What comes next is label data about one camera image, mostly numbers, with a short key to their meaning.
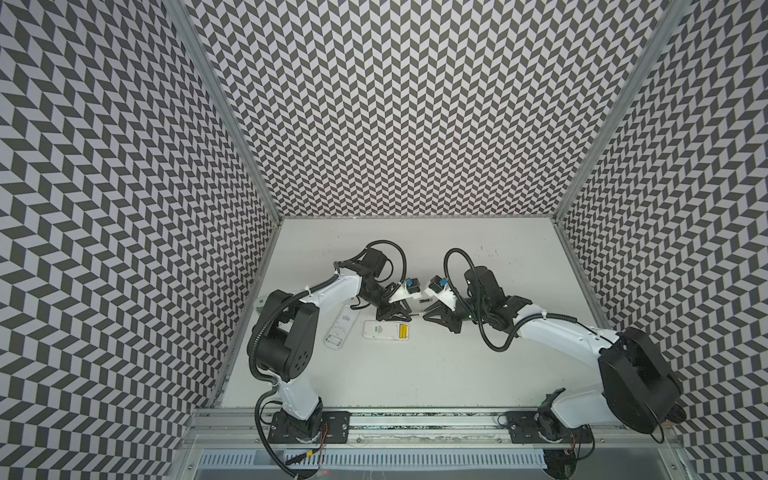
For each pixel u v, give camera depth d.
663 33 0.69
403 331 0.89
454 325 0.73
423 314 0.79
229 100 0.89
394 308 0.75
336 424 0.72
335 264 0.66
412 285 0.75
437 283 0.71
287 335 0.48
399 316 0.79
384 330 0.89
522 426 0.73
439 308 0.73
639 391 0.42
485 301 0.65
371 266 0.74
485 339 0.66
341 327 0.89
